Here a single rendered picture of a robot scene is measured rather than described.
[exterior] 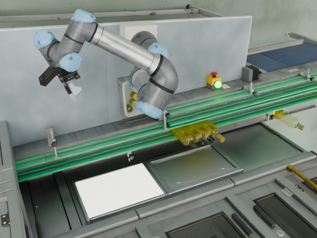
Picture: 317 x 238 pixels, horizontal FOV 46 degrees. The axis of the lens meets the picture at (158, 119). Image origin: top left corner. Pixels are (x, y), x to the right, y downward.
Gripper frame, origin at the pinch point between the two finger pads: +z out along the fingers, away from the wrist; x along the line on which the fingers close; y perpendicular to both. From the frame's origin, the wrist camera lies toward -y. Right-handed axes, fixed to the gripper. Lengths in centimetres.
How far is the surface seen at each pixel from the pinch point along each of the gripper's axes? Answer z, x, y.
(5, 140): 18.5, 2.0, -39.9
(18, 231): -13, -56, -32
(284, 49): 123, 42, 160
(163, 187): 56, -42, 20
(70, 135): 51, 10, -15
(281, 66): 101, 18, 138
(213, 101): 64, -4, 70
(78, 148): 47.7, -2.3, -13.4
